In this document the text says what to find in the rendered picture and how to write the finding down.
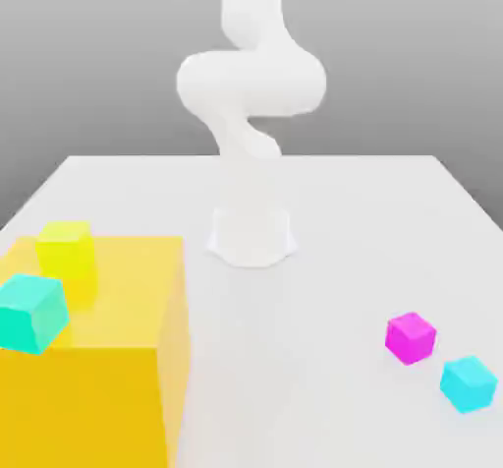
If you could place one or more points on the small yellow cube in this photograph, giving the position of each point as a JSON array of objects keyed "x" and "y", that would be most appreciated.
[{"x": 65, "y": 251}]

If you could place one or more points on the small cyan cube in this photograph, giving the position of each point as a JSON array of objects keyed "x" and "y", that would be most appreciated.
[{"x": 467, "y": 385}]

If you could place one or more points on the large orange box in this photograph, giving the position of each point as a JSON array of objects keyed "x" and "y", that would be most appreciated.
[{"x": 98, "y": 397}]

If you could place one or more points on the small teal cube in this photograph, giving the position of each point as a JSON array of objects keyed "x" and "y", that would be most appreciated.
[{"x": 27, "y": 314}]

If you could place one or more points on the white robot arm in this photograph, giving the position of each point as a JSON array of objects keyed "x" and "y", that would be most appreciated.
[{"x": 251, "y": 82}]

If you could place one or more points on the small magenta cube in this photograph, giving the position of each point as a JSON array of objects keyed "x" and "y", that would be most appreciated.
[{"x": 408, "y": 338}]

